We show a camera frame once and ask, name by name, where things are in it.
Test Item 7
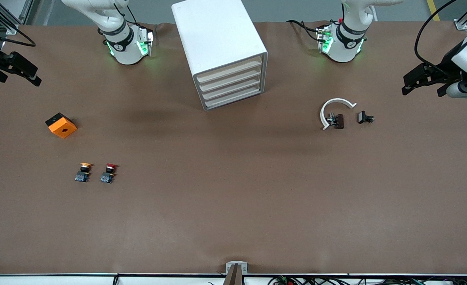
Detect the yellow push button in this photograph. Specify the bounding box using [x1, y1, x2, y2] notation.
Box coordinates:
[75, 162, 93, 183]

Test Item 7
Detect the red push button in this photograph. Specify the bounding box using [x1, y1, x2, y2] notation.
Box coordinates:
[101, 163, 118, 184]

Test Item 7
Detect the orange box with hole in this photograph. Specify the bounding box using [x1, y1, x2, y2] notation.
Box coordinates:
[45, 112, 78, 139]

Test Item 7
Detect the white curved plastic piece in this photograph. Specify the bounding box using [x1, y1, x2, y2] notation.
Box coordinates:
[320, 98, 357, 131]

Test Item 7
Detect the brown table cover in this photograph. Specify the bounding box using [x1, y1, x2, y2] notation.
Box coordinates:
[0, 20, 467, 276]

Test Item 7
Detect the brown upright bar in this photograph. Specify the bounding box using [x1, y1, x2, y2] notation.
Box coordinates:
[222, 264, 244, 285]

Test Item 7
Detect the black base cable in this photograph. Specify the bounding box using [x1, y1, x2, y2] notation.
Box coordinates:
[287, 20, 324, 42]

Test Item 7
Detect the white table edge rail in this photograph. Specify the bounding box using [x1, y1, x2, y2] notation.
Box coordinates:
[0, 273, 467, 285]

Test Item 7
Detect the grey metal mounting bracket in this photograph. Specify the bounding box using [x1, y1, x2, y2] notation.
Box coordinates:
[226, 261, 248, 275]

